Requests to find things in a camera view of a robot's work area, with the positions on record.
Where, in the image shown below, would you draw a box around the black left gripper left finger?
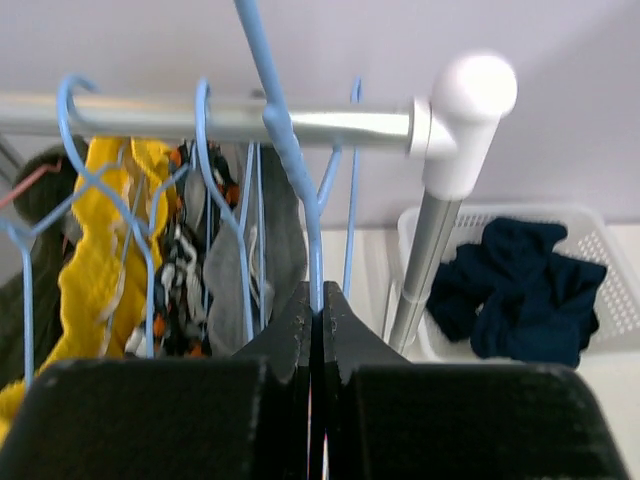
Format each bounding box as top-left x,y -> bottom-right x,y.
232,281 -> 313,385

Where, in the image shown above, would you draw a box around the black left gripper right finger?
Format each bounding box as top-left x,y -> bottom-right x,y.
322,281 -> 410,388

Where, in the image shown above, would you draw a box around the grey shorts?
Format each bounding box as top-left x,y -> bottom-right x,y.
203,143 -> 307,356

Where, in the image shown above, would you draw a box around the blue hanger of grey shorts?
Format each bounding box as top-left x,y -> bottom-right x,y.
238,142 -> 271,344

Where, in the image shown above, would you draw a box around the navy blue shorts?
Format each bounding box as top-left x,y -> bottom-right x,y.
426,217 -> 607,368

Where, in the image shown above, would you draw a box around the orange black patterned shorts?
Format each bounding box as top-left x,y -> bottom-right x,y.
124,141 -> 221,357

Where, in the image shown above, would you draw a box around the yellow shorts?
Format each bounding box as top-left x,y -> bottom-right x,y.
0,135 -> 176,446

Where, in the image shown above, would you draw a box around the blue hanger of yellow shorts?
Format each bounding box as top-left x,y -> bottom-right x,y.
1,75 -> 193,385

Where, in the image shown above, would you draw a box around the olive green shorts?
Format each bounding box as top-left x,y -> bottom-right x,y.
1,144 -> 82,386

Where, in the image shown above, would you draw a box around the pink hanger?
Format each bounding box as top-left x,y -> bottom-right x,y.
0,157 -> 62,209

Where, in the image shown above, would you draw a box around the metal clothes rack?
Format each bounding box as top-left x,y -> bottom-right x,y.
0,52 -> 519,356

